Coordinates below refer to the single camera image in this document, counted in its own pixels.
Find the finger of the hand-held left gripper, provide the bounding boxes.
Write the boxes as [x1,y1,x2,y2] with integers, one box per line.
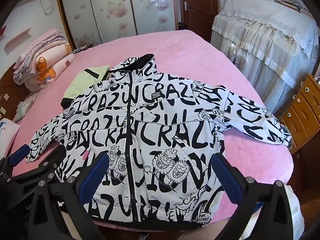
[6,144,67,185]
[0,144,31,180]

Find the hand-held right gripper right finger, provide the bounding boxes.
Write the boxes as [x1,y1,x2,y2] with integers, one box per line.
[212,152,298,240]

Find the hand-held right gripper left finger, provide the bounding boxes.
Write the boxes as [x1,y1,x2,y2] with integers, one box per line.
[27,152,109,240]

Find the black and white printed jacket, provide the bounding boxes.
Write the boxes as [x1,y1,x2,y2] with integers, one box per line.
[27,54,293,230]

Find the white printed pillow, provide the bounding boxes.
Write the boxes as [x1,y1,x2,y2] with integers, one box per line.
[0,117,21,155]

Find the pale crumpled cloth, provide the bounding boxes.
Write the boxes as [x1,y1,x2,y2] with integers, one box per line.
[12,92,38,123]

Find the wooden headboard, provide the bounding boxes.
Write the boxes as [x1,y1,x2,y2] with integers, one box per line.
[0,62,38,123]

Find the white fleece cloth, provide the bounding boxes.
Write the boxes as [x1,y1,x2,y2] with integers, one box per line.
[282,185,305,240]

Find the light green folded garment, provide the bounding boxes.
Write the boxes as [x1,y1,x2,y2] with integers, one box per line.
[61,65,112,108]

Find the cartoon print pillows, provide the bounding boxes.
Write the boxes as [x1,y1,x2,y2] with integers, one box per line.
[22,44,77,90]

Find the wooden drawer cabinet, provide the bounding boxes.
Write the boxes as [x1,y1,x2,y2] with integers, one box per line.
[280,74,320,153]

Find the pink striped folded blanket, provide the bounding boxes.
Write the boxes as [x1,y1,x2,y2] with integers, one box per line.
[13,29,66,84]

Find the white lace furniture cover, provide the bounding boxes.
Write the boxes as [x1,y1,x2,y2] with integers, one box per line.
[210,0,320,115]

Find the pink bed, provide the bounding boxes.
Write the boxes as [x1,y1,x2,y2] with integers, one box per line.
[0,29,294,233]

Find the floral sliding door wardrobe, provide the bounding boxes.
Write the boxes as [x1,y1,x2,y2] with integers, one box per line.
[55,0,181,49]

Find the brown wooden door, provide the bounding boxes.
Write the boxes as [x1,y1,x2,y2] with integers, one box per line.
[180,0,221,43]

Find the stack of books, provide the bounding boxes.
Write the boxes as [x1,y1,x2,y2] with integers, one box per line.
[274,0,313,15]

